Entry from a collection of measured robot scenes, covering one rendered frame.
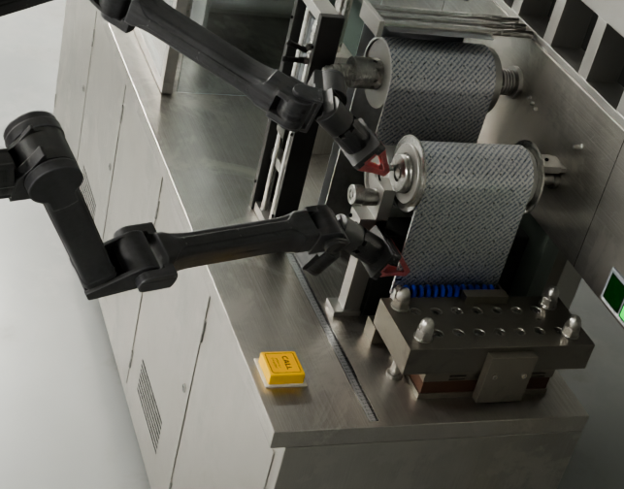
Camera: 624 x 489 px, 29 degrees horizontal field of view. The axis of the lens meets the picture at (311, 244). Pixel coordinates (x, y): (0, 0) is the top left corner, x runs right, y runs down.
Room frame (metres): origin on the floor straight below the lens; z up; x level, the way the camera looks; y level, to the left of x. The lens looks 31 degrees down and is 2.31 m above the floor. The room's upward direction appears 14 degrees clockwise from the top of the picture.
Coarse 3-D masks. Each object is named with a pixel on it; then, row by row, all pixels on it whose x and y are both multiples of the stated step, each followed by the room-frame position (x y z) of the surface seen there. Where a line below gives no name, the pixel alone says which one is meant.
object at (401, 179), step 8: (392, 160) 2.09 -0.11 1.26; (400, 160) 2.06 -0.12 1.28; (408, 160) 2.05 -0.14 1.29; (400, 168) 2.06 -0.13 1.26; (408, 168) 2.04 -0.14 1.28; (392, 176) 2.07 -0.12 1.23; (400, 176) 2.05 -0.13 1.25; (408, 176) 2.03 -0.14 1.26; (392, 184) 2.07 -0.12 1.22; (400, 184) 2.04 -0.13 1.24; (408, 184) 2.03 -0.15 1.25; (400, 192) 2.04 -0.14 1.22
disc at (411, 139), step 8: (408, 136) 2.10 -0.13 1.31; (400, 144) 2.12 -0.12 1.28; (416, 144) 2.07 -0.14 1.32; (424, 152) 2.04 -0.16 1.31; (424, 160) 2.03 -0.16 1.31; (424, 168) 2.02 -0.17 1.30; (424, 176) 2.01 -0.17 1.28; (424, 184) 2.01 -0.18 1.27; (416, 200) 2.01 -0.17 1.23; (400, 208) 2.06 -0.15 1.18; (408, 208) 2.03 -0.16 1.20
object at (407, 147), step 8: (408, 144) 2.09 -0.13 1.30; (400, 152) 2.10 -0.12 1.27; (408, 152) 2.08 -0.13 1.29; (416, 152) 2.05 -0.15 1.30; (416, 160) 2.04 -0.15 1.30; (416, 168) 2.03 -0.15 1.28; (536, 168) 2.14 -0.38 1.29; (416, 176) 2.03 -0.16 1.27; (536, 176) 2.13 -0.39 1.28; (416, 184) 2.02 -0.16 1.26; (536, 184) 2.13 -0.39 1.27; (408, 192) 2.04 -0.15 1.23; (416, 192) 2.02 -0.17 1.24; (400, 200) 2.06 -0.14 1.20; (408, 200) 2.03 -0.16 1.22; (528, 200) 2.13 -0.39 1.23
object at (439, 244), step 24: (432, 216) 2.03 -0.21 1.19; (456, 216) 2.06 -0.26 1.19; (480, 216) 2.08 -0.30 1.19; (504, 216) 2.10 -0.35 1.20; (408, 240) 2.02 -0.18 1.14; (432, 240) 2.04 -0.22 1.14; (456, 240) 2.06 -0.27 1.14; (480, 240) 2.09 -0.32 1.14; (504, 240) 2.11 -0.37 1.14; (408, 264) 2.02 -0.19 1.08; (432, 264) 2.05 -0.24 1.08; (456, 264) 2.07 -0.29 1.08; (480, 264) 2.09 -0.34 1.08; (504, 264) 2.12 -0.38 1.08
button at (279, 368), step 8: (264, 352) 1.84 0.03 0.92; (272, 352) 1.85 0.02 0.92; (280, 352) 1.86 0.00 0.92; (288, 352) 1.86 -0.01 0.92; (264, 360) 1.82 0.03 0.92; (272, 360) 1.83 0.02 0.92; (280, 360) 1.83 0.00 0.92; (288, 360) 1.84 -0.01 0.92; (296, 360) 1.84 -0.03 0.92; (264, 368) 1.81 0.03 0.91; (272, 368) 1.80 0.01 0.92; (280, 368) 1.81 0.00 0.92; (288, 368) 1.81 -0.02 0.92; (296, 368) 1.82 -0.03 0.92; (272, 376) 1.78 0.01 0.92; (280, 376) 1.79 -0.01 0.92; (288, 376) 1.80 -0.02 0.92; (296, 376) 1.80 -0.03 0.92; (304, 376) 1.81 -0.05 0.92
